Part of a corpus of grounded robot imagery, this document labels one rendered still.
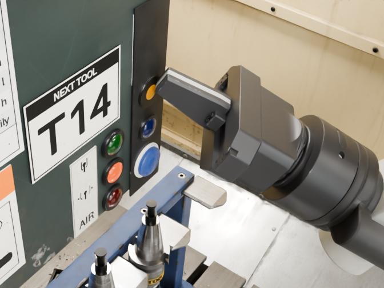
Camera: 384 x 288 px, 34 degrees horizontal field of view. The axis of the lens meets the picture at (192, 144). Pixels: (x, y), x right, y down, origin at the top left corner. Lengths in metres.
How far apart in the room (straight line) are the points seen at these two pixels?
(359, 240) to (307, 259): 0.98
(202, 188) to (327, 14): 0.43
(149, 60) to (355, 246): 0.24
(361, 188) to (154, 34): 0.22
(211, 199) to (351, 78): 0.41
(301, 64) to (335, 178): 0.80
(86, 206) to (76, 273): 0.41
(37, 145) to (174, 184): 0.63
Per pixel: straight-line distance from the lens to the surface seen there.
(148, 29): 0.50
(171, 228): 1.01
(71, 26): 0.42
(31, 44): 0.40
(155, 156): 0.58
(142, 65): 0.51
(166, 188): 1.05
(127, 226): 1.00
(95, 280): 0.86
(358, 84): 1.30
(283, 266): 1.53
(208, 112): 0.53
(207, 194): 1.07
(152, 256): 0.95
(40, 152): 0.45
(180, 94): 0.52
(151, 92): 0.54
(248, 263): 1.53
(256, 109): 0.53
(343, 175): 0.55
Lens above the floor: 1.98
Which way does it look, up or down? 41 degrees down
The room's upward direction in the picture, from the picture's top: 6 degrees clockwise
